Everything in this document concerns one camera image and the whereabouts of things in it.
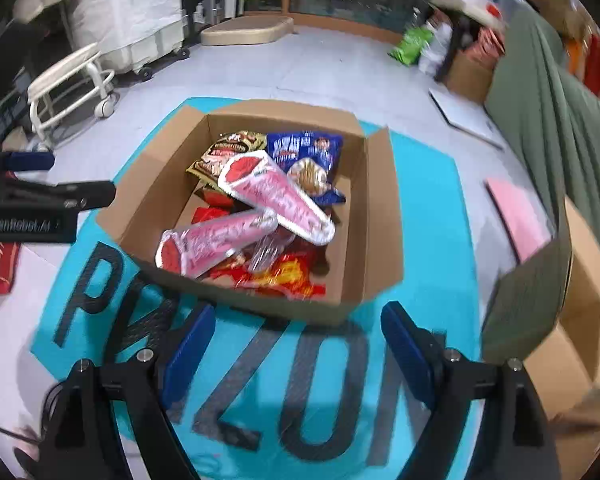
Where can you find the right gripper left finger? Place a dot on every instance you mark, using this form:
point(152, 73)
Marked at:
point(82, 439)

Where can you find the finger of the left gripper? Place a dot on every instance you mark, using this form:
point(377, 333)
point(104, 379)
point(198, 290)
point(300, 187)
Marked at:
point(85, 195)
point(11, 162)

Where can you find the pink rose cone packet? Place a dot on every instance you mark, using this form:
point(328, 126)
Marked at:
point(196, 249)
point(255, 179)

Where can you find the clear red-capped candy toy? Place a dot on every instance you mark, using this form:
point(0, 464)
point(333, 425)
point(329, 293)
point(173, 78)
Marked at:
point(267, 250)

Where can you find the red gift box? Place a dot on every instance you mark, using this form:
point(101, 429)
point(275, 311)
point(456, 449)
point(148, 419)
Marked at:
point(9, 254)

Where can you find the large cardboard box right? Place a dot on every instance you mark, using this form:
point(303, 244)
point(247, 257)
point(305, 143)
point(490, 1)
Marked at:
point(546, 312)

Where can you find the white step stool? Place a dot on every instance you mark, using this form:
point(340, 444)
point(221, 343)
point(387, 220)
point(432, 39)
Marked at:
point(67, 85)

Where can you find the red orange snack packet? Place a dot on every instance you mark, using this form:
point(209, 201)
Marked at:
point(218, 204)

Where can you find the white covered machine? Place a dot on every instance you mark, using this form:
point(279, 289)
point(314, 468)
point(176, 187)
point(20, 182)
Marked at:
point(129, 34)

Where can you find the pink paper sheet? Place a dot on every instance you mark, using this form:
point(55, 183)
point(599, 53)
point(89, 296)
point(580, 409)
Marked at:
point(526, 233)

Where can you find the teal foam mat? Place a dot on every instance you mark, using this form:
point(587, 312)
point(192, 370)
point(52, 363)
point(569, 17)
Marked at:
point(287, 389)

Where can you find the green gold snack bag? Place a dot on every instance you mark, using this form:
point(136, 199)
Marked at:
point(209, 165)

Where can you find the open brown cardboard box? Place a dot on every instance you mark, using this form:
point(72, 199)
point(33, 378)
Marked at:
point(363, 240)

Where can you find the red yellow snack bag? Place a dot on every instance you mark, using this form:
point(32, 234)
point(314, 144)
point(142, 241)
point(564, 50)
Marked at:
point(289, 276)

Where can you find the beige floor platform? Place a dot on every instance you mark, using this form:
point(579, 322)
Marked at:
point(247, 30)

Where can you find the blue snack bag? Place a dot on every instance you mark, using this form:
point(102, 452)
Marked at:
point(310, 159)

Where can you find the white flat board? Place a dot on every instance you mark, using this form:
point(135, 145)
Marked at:
point(467, 116)

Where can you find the distant cardboard box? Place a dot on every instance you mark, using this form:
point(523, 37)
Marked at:
point(469, 78)

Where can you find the green fabric cover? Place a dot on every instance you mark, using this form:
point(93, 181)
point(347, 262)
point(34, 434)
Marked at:
point(548, 117)

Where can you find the green plastic bag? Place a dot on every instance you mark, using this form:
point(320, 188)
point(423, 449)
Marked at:
point(409, 48)

